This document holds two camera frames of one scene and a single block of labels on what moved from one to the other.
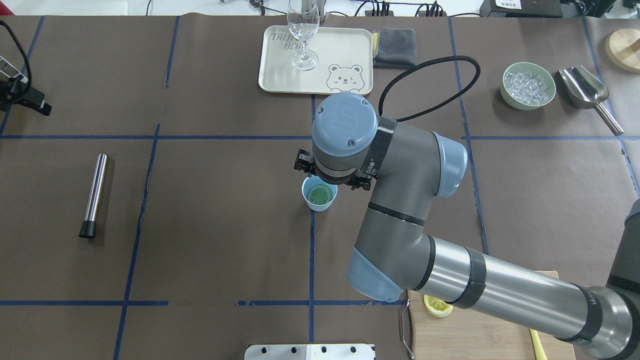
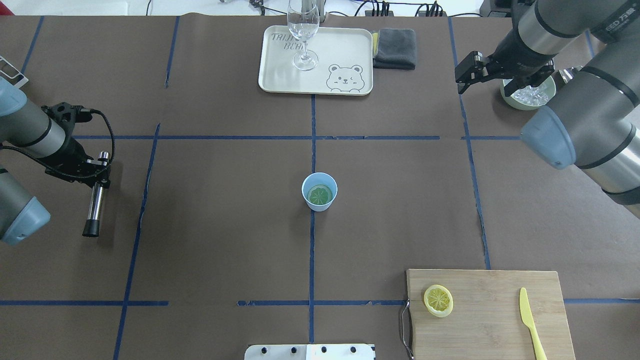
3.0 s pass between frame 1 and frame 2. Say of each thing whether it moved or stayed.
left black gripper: moved
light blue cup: stayed
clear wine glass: stayed
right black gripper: moved
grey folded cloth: stayed
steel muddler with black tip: stayed
